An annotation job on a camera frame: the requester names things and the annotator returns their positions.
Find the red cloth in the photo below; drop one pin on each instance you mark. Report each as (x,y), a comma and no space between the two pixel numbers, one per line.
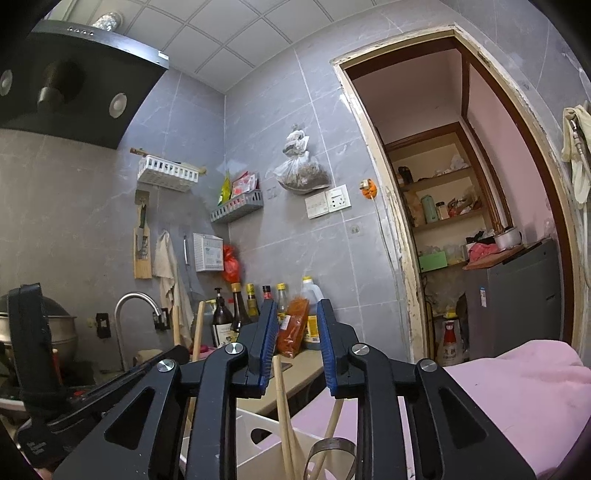
(482,252)

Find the wooden shelf unit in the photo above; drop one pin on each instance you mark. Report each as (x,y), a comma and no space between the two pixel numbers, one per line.
(443,177)

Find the white wall socket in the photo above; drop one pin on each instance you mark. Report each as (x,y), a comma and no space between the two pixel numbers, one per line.
(328,201)

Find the grey wall shelf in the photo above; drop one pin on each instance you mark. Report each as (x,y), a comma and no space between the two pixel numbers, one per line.
(240,206)

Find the orange spice packet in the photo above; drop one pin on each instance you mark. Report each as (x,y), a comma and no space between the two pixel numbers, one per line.
(293,327)

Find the white pot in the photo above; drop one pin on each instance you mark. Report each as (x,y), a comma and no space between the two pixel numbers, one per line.
(506,238)

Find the hanging beige towel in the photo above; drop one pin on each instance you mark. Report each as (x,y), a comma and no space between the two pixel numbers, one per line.
(168,277)

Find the white wall basket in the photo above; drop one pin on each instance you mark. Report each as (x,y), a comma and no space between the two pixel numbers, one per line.
(166,173)

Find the red cap bottle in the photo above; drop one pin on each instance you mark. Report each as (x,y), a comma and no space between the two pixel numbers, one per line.
(266,294)

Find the black wall socket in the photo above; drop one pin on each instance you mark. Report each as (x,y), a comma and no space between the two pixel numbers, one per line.
(102,325)

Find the red packet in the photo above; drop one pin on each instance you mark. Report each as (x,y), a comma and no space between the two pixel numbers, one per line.
(244,184)

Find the dark soy sauce bottle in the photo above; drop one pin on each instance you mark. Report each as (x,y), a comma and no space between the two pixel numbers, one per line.
(239,309)

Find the green box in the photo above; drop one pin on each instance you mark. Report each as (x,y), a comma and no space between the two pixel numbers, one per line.
(434,261)

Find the grey refrigerator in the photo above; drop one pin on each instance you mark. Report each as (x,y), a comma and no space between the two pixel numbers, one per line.
(512,304)

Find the metal faucet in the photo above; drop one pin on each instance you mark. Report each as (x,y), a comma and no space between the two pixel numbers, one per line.
(127,300)

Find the hanging clear plastic bag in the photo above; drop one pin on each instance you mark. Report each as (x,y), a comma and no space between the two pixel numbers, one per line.
(302,175)

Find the cream rubber gloves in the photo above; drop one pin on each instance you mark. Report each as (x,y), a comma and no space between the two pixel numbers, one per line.
(577,157)

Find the yellow cap bottle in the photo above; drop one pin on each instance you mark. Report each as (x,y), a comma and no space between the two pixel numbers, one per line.
(252,304)
(281,300)

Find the wooden board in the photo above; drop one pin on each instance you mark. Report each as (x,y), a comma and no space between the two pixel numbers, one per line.
(485,264)

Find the metal tongs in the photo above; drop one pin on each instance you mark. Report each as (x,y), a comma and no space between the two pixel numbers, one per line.
(330,446)

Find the green thermos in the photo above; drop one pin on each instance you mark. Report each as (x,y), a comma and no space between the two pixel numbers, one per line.
(427,208)

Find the wooden knife rack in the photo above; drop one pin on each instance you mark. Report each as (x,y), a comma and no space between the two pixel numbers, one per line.
(143,258)

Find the door frame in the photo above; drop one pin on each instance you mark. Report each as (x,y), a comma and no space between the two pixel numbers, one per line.
(397,207)

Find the black range hood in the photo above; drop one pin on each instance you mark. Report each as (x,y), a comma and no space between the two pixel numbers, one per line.
(69,101)

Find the pink tablecloth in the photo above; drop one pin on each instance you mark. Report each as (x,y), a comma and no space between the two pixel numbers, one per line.
(508,392)

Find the hanging metal ladle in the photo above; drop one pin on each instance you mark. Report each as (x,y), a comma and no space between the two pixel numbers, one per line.
(186,258)

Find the red plastic bag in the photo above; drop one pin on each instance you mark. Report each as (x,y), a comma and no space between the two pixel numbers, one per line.
(232,265)

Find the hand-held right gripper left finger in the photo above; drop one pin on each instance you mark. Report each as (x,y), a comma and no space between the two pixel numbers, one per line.
(268,341)

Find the yellow packet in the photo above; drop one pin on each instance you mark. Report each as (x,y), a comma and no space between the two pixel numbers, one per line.
(225,189)

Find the dark pump bottle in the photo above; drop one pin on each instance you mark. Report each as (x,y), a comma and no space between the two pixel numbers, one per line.
(222,323)

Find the steel pot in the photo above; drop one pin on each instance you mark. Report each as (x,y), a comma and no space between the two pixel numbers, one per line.
(62,332)

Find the white utensil holder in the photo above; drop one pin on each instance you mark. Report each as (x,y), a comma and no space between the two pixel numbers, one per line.
(254,457)

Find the orange wall hook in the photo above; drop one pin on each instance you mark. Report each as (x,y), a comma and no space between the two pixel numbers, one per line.
(368,190)

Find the white sack with red print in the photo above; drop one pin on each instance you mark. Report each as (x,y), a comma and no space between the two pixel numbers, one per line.
(450,339)

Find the foil exhaust duct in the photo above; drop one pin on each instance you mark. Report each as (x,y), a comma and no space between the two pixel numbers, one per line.
(106,21)

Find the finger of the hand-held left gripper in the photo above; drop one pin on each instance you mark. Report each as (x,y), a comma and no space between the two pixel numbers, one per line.
(115,385)

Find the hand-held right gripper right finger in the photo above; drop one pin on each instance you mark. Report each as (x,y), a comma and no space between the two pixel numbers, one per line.
(327,355)

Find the white wall box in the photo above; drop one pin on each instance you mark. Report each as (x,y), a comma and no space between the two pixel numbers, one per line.
(208,253)

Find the wooden utensil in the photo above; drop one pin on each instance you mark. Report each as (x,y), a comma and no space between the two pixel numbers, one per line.
(334,420)
(282,415)

